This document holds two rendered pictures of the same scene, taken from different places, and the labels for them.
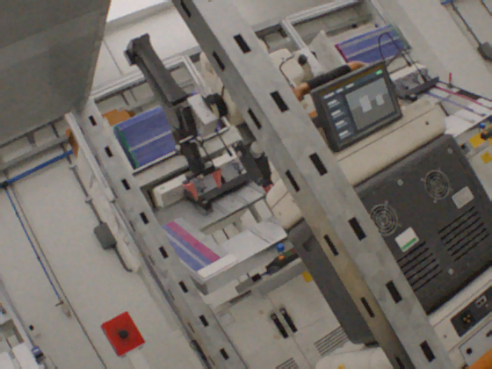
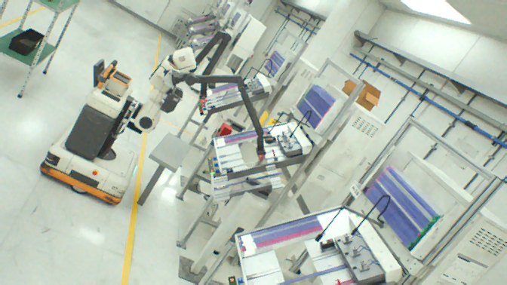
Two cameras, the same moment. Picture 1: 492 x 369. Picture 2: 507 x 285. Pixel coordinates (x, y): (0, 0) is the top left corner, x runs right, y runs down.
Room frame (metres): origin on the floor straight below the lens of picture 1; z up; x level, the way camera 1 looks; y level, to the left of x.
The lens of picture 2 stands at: (3.18, -3.23, 1.92)
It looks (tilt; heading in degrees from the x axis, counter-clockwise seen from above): 16 degrees down; 94
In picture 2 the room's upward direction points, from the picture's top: 34 degrees clockwise
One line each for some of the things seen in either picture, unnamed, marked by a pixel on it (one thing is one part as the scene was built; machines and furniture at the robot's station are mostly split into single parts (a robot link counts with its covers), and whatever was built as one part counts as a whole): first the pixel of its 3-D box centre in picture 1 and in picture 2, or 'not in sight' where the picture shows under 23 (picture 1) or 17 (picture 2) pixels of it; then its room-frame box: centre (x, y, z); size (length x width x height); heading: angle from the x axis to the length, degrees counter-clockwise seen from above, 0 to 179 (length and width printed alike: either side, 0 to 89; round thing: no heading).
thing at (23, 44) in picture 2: not in sight; (27, 41); (0.45, 0.45, 0.41); 0.57 x 0.17 x 0.11; 116
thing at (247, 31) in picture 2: not in sight; (227, 50); (1.30, 4.57, 0.95); 1.36 x 0.82 x 1.90; 26
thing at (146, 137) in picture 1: (166, 131); (319, 108); (3.27, 0.24, 1.52); 0.51 x 0.13 x 0.27; 116
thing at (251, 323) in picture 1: (270, 344); (253, 218); (3.36, 0.34, 0.31); 0.70 x 0.65 x 0.62; 116
